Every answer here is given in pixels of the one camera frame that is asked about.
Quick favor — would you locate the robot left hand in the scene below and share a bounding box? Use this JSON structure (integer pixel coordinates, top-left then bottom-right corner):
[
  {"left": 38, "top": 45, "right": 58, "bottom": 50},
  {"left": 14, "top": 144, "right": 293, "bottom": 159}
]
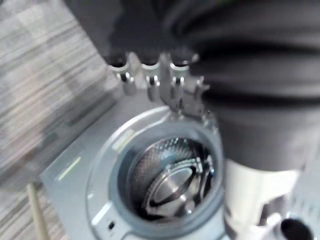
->
[{"left": 67, "top": 0, "right": 320, "bottom": 240}]

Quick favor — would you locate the grey front-load washing machine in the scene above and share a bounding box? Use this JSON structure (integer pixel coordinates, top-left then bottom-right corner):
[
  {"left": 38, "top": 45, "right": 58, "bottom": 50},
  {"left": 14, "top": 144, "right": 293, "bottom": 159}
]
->
[{"left": 39, "top": 86, "right": 229, "bottom": 240}]

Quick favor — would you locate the light wooden stick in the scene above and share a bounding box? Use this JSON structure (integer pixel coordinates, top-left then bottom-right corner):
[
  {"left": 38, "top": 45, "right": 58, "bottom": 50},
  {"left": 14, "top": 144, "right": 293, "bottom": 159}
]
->
[{"left": 26, "top": 183, "right": 51, "bottom": 240}]

